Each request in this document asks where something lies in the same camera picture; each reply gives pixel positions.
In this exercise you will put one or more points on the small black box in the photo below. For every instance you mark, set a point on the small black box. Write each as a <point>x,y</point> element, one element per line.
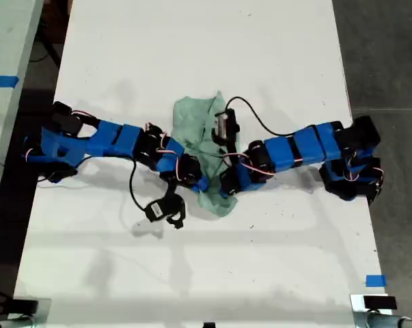
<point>24,305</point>
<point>380,302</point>

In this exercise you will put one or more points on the black camera stalk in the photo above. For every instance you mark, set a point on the black camera stalk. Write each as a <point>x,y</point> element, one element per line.
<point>181,209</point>
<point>230,147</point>

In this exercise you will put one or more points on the long blue tape strip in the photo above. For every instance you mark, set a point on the long blue tape strip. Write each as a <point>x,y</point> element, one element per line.
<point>0,82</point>

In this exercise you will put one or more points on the pale side table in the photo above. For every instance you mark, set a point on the pale side table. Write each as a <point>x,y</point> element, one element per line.
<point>7,41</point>

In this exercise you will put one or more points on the pale green T-shirt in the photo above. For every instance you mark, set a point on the pale green T-shirt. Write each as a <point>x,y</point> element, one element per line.
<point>192,116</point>

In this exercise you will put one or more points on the short blue tape strip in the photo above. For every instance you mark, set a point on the short blue tape strip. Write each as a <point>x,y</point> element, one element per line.
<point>375,281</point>

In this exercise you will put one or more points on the silver metal bracket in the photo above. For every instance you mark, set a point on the silver metal bracket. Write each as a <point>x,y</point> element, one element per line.
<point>357,314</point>
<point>45,307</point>

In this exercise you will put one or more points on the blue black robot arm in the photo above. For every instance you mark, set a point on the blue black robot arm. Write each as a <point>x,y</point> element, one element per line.
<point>106,136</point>
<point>308,143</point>

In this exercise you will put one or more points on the black camera box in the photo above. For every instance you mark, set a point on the black camera box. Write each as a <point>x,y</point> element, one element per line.
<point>224,123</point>
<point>156,210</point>

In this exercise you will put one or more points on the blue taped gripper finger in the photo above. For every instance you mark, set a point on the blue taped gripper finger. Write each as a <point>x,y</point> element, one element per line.
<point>202,187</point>
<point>227,195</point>

